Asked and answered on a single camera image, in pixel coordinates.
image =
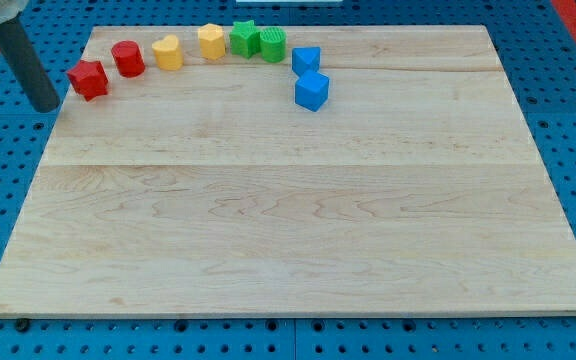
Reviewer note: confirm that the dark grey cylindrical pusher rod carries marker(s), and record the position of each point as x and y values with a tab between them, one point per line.
18	51

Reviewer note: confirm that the red star block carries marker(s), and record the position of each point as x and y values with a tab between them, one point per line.
88	78

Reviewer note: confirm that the green star block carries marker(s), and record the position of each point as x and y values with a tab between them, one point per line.
244	39

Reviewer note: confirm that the red cylinder block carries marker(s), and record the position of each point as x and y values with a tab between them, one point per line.
128	58

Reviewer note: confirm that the yellow heart block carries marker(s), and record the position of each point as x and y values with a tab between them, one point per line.
168	53

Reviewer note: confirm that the yellow hexagon block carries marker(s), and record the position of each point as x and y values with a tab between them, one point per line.
211	41

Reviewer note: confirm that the green cylinder block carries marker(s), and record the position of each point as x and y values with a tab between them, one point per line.
273	44

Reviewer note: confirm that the blue triangle block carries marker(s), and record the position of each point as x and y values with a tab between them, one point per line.
305	59

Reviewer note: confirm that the blue cube block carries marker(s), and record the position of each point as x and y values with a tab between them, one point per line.
311	90

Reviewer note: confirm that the light wooden board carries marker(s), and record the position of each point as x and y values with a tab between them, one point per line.
416	190

